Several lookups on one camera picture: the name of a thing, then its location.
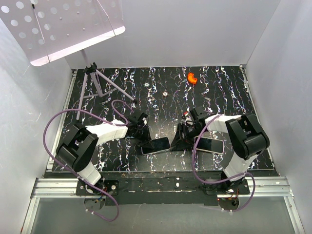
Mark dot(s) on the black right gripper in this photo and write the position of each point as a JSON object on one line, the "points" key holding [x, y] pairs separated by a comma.
{"points": [[185, 143]]}

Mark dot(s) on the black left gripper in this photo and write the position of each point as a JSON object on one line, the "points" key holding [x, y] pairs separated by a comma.
{"points": [[147, 139]]}

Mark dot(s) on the clear magnetic phone case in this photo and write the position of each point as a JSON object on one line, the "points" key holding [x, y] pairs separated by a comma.
{"points": [[156, 152]]}

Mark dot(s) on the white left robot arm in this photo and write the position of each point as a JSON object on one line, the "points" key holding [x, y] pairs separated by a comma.
{"points": [[79, 144]]}

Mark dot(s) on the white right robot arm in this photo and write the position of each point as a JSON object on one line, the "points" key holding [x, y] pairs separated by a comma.
{"points": [[247, 137]]}

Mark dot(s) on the orange curved plastic part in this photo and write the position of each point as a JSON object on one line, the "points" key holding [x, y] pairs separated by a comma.
{"points": [[192, 79]]}

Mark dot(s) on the perforated music stand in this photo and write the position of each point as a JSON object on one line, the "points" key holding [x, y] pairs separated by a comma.
{"points": [[48, 30]]}

